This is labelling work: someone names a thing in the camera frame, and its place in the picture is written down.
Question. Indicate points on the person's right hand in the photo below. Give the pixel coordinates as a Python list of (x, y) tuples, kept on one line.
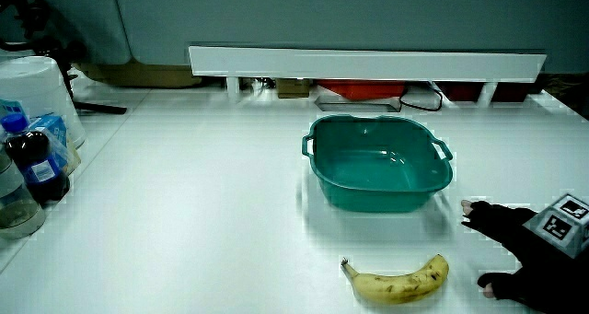
[(543, 268)]

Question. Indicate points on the yellow banana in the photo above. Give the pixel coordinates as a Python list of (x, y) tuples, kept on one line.
[(400, 284)]

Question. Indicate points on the white desk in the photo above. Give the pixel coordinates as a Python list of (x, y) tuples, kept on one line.
[(207, 199)]

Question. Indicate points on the green plastic basin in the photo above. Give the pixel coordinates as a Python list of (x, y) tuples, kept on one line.
[(382, 171)]

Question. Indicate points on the dark red box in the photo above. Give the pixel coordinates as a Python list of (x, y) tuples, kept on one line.
[(460, 91)]

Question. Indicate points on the orange plastic box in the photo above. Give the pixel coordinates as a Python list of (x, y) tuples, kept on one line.
[(363, 89)]

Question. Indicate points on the white monitor riser shelf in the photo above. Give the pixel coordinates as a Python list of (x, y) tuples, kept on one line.
[(363, 65)]

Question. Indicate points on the small cardboard box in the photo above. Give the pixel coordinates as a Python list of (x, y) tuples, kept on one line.
[(293, 88)]

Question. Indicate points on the grey partition panel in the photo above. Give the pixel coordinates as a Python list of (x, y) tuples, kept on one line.
[(322, 17)]

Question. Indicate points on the large brown cardboard box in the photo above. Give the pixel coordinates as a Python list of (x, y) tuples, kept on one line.
[(138, 74)]

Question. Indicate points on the blue snack packet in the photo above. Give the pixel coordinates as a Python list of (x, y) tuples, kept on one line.
[(55, 136)]

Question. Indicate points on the dark cola bottle blue cap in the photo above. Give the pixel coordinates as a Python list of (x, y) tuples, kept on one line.
[(34, 162)]

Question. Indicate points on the clear plastic bottle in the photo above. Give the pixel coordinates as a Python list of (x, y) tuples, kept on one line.
[(14, 203)]

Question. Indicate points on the white plastic bucket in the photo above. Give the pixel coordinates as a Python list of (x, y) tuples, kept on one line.
[(37, 90)]

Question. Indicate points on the black tripod stand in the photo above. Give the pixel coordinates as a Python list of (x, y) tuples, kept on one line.
[(41, 38)]

